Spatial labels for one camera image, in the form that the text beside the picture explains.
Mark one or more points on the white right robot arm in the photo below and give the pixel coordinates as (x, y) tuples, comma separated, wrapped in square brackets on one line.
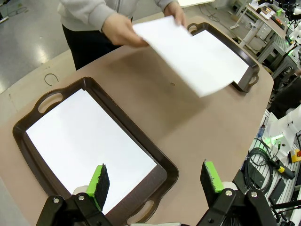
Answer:
[(284, 127)]

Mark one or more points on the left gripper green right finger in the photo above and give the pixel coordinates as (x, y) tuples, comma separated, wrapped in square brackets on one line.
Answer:
[(212, 181)]

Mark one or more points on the white drawer cabinet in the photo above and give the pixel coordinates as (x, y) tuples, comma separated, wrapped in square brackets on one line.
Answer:
[(264, 31)]

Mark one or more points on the white A4 paper sheet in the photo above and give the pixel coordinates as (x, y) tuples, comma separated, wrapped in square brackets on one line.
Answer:
[(82, 141), (223, 54)]

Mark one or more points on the red blue screwdriver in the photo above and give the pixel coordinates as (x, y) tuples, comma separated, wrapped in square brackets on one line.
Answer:
[(261, 129)]

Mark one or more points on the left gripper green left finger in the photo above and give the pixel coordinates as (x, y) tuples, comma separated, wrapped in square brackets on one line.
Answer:
[(100, 186)]

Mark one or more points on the person's right hand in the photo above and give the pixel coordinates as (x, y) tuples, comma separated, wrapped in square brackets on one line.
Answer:
[(120, 30)]

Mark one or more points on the yellow emergency stop button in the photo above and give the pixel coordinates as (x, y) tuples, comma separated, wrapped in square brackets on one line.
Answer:
[(296, 155)]

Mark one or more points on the small green block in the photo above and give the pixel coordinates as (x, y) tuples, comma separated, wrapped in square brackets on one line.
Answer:
[(279, 11)]

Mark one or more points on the brown top workbench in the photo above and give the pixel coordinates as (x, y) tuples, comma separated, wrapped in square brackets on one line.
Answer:
[(265, 16)]

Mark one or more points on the person's right forearm grey sleeve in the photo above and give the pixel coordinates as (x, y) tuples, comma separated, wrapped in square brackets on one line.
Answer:
[(94, 11)]

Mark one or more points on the brown plastic serving tray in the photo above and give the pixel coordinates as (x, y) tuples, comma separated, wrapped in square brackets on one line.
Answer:
[(127, 124), (254, 70)]

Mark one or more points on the person's left forearm grey sleeve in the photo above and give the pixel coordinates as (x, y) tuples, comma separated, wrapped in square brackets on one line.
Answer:
[(165, 2)]

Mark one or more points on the operator in black clothes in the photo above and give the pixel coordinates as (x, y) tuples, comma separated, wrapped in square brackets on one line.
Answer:
[(287, 96)]

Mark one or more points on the person's left hand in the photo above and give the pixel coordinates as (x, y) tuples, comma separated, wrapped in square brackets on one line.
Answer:
[(176, 9)]

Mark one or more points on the grey metal frame table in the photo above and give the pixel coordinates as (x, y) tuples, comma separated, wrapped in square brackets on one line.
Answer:
[(279, 54)]

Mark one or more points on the white desk leg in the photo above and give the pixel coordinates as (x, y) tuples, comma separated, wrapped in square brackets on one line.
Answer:
[(241, 17)]

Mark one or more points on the large white table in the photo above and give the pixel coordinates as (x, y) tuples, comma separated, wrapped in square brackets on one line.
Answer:
[(192, 2)]

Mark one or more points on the person's torso grey zip hoodie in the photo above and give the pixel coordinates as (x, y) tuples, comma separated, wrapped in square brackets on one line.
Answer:
[(128, 7)]

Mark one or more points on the black flat plate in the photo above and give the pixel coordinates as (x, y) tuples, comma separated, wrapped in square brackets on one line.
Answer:
[(277, 190), (255, 175)]

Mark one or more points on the white A4 paper stack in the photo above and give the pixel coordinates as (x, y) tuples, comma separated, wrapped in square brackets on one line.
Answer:
[(183, 56)]

